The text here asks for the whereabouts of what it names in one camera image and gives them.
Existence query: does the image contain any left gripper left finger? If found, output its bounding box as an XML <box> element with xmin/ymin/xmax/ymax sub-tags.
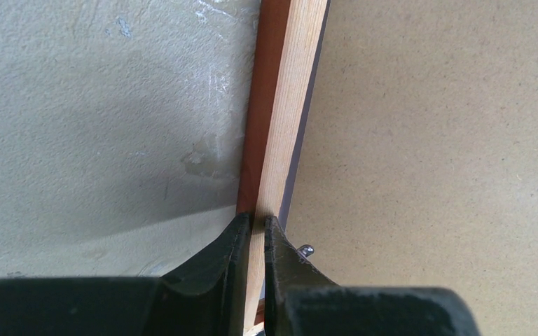
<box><xmin>0</xmin><ymin>213</ymin><xmax>250</xmax><ymax>335</ymax></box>

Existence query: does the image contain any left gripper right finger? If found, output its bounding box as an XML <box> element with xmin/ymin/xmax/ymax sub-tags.
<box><xmin>264</xmin><ymin>216</ymin><xmax>481</xmax><ymax>335</ymax></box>

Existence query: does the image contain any brown fibreboard backing board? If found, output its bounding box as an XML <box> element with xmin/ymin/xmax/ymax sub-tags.
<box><xmin>287</xmin><ymin>1</ymin><xmax>538</xmax><ymax>335</ymax></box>

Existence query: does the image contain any orange wooden picture frame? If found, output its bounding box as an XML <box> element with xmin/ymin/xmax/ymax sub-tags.
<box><xmin>236</xmin><ymin>1</ymin><xmax>330</xmax><ymax>335</ymax></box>

